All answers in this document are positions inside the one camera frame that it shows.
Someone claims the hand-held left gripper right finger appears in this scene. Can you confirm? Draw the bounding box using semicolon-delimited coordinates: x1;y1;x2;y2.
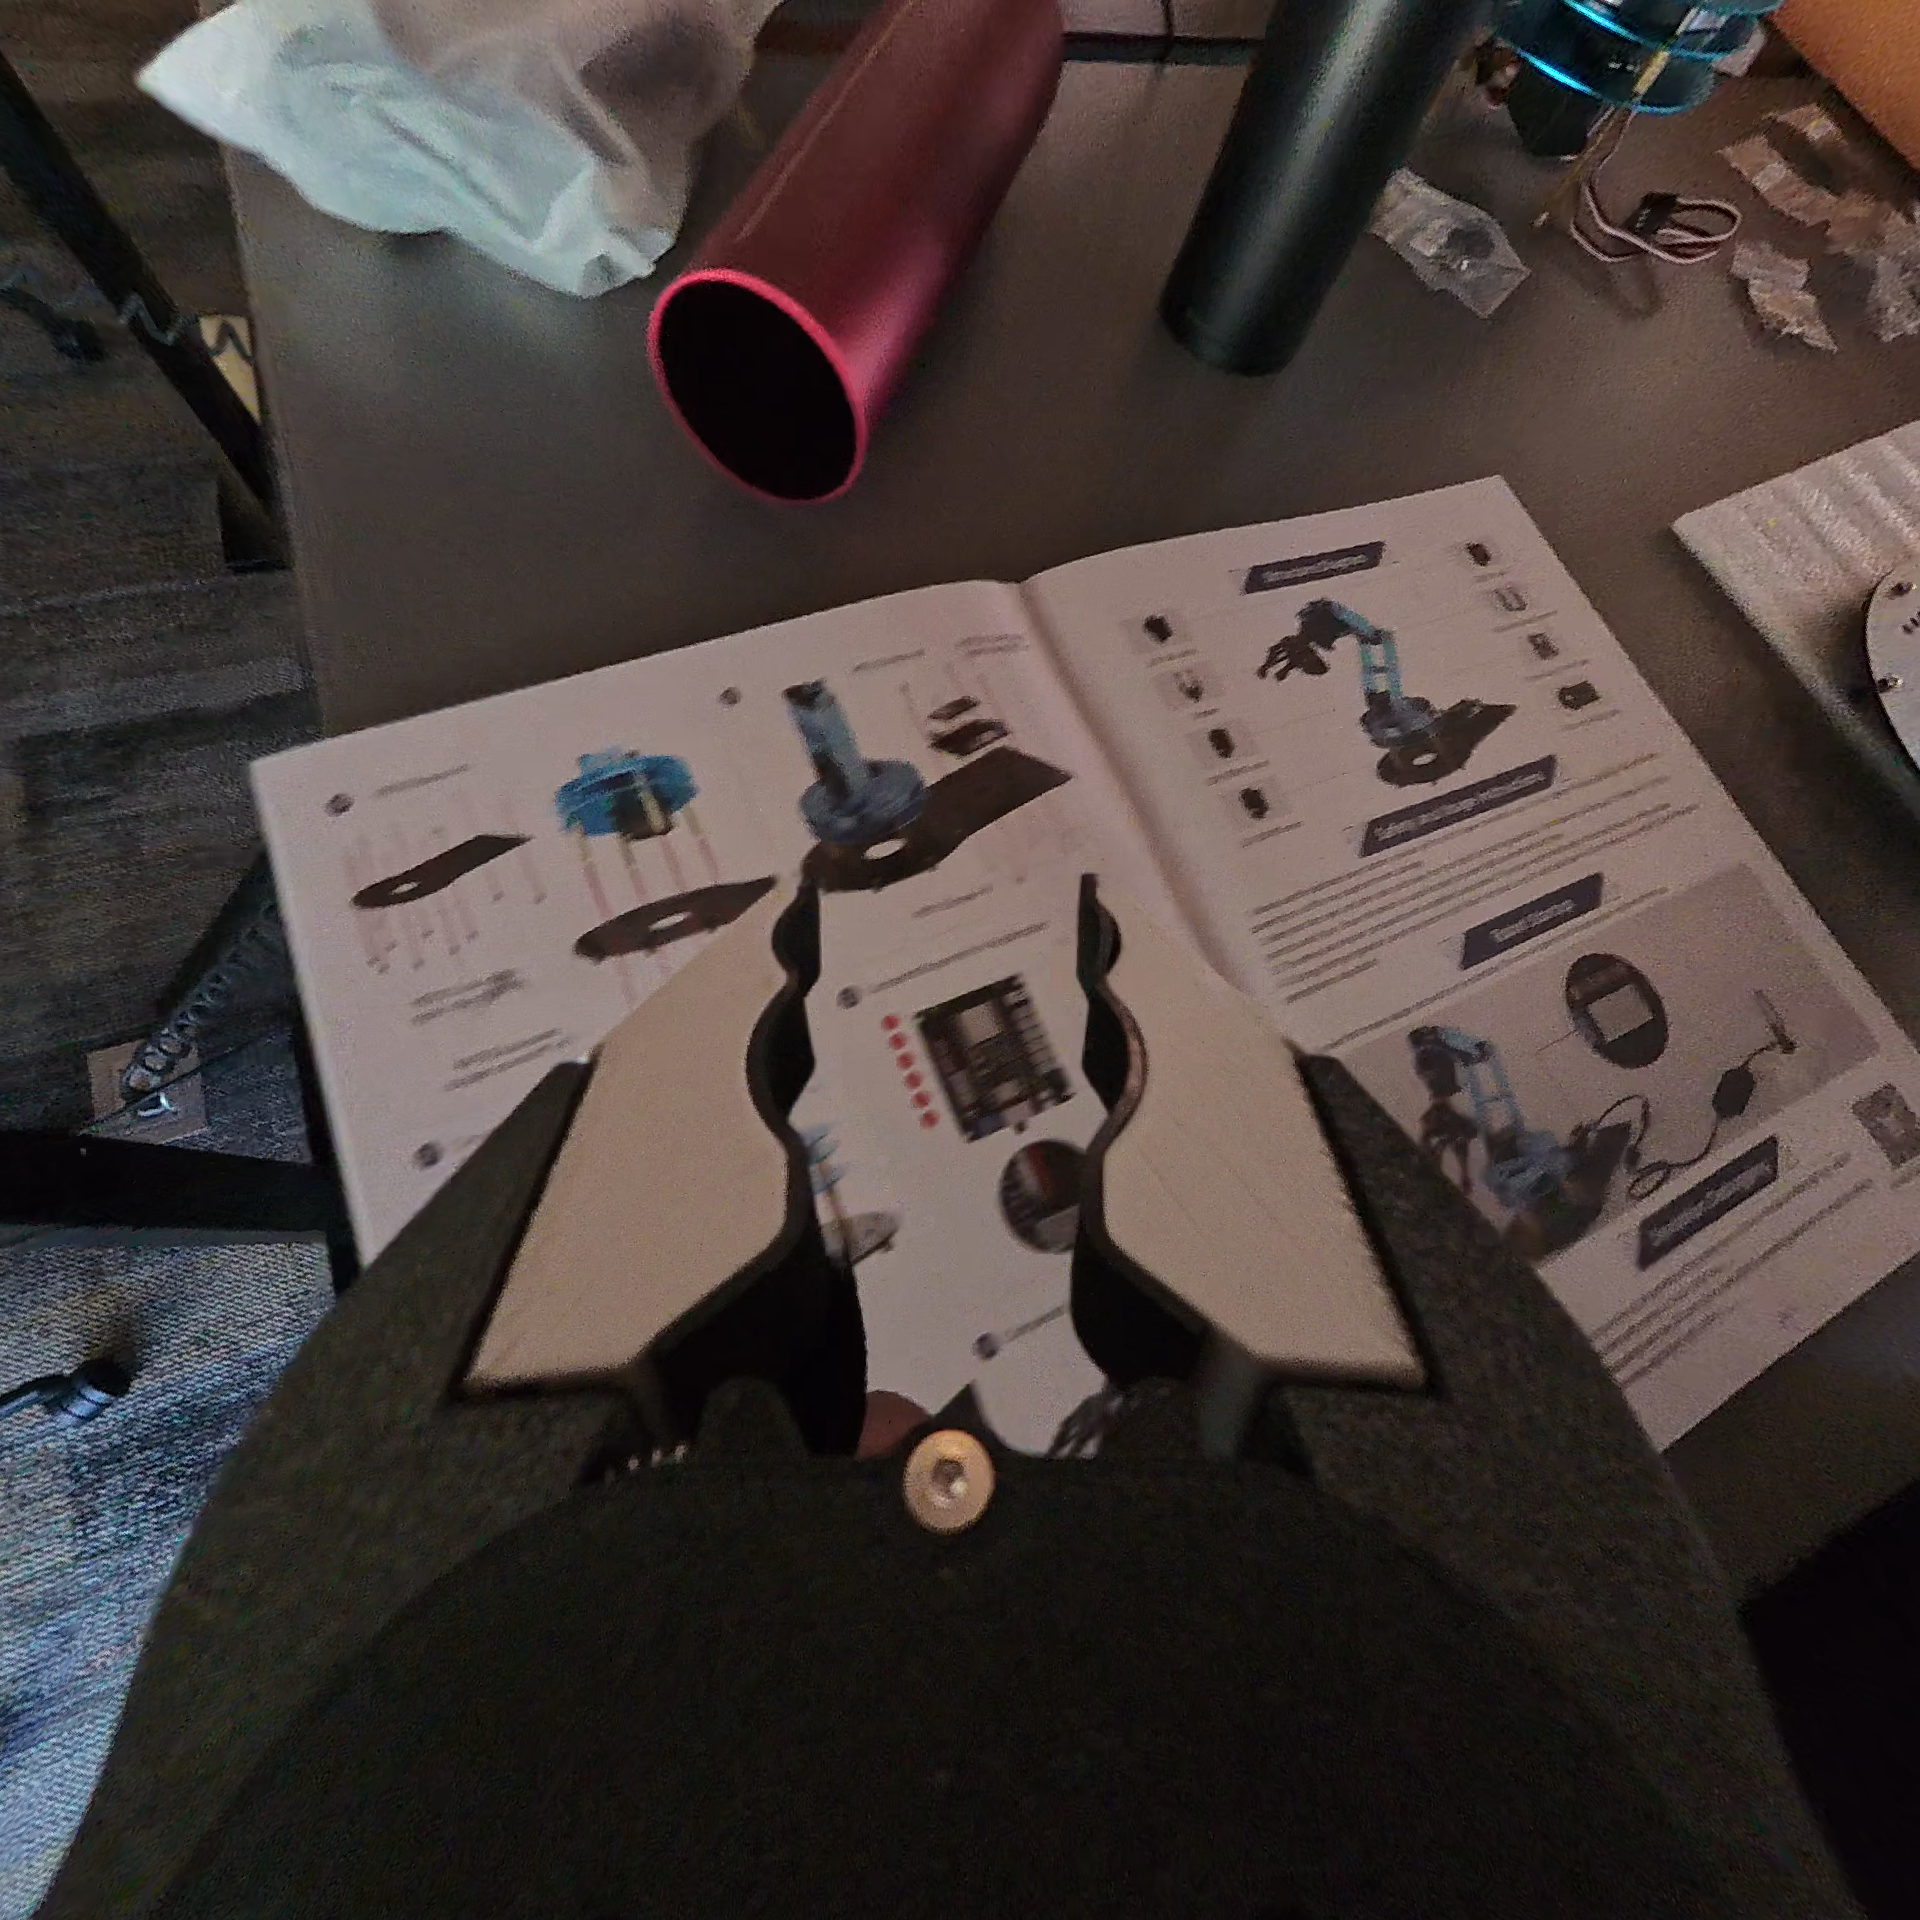
1073;872;1430;1458

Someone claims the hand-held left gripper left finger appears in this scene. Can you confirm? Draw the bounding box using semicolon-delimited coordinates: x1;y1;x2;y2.
463;877;823;1398

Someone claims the open instruction booklet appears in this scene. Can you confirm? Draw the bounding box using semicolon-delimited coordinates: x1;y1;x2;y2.
245;477;1920;1453

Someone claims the white foam sheet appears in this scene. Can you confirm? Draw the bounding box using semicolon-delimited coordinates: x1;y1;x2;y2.
1670;423;1920;846

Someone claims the clear bag of black parts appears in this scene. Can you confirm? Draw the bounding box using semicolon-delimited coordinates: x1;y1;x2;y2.
1372;170;1532;320

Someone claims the black table leg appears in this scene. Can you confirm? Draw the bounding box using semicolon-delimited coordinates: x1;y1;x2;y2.
0;50;290;571

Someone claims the black bottle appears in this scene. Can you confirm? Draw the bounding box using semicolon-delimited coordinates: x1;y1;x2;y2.
1160;0;1489;379

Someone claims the red metal tube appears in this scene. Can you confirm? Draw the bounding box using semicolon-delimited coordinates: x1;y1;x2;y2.
646;0;1070;504

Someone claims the crumpled translucent plastic bag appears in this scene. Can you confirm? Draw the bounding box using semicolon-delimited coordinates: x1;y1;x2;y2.
139;0;788;297

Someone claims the pile of small clear bags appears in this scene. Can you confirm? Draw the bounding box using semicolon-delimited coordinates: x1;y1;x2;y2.
1716;109;1920;353

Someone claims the blue robot turntable part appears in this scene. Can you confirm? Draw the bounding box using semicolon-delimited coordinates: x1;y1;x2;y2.
1502;0;1783;160

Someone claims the brown cardboard box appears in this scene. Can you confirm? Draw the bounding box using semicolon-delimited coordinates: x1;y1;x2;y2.
1765;0;1920;139

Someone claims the black cable plug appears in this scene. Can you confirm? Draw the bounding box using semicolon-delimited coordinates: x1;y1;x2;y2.
0;1357;140;1425

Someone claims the servo wire cable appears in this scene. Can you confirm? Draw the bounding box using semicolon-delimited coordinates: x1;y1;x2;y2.
1532;146;1748;268

